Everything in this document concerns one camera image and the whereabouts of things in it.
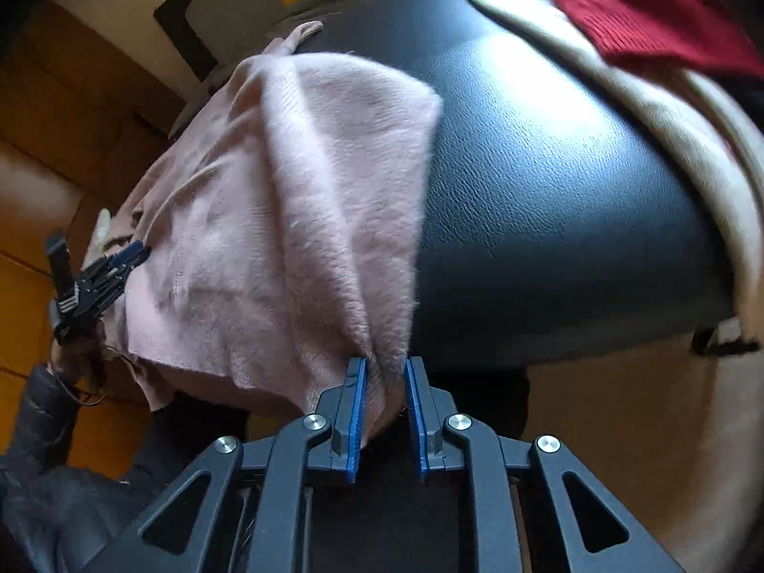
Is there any grey cloth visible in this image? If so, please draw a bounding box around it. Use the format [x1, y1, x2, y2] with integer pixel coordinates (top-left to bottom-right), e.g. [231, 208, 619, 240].
[263, 0, 467, 44]

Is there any cream knit sweater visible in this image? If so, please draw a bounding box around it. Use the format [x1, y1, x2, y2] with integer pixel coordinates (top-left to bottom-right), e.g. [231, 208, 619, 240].
[462, 0, 764, 321]

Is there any person's left forearm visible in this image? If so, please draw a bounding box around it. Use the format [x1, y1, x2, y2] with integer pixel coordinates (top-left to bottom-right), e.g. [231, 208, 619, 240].
[0, 364, 153, 573]

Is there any wooden wardrobe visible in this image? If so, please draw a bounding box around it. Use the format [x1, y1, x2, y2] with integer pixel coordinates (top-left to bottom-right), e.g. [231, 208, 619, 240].
[0, 0, 201, 481]

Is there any black upright pad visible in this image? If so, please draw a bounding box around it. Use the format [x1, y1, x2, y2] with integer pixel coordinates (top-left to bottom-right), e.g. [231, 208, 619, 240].
[153, 0, 223, 82]

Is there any person's left hand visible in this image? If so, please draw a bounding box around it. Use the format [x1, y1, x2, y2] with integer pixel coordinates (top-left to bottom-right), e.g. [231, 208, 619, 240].
[51, 325, 109, 390]

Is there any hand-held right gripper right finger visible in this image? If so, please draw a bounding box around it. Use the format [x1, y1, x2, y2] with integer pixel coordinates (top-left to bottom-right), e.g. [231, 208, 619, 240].
[403, 356, 687, 573]

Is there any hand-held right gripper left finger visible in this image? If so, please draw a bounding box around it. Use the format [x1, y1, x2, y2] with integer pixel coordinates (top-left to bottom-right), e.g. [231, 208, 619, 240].
[77, 356, 368, 573]

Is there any white ribbed knit cloth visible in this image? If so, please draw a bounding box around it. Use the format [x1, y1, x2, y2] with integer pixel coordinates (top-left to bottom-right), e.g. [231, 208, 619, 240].
[82, 207, 116, 271]

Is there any black leather padded bench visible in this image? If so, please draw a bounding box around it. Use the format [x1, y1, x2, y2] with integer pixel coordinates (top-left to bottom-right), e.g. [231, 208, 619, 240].
[292, 0, 760, 372]

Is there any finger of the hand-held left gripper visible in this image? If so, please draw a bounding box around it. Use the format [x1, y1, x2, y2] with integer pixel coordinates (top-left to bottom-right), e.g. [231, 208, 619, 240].
[95, 241, 150, 271]
[80, 259, 143, 311]

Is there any person's black clothed body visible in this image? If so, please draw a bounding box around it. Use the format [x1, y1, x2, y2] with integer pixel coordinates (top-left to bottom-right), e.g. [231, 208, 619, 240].
[137, 370, 532, 573]

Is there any pink fuzzy knit sweater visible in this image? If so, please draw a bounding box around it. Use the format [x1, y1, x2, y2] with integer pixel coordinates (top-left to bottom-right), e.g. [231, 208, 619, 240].
[110, 21, 446, 431]

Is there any red knit sweater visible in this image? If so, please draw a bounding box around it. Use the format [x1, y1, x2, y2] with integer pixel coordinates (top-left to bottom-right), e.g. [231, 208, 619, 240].
[537, 0, 764, 82]

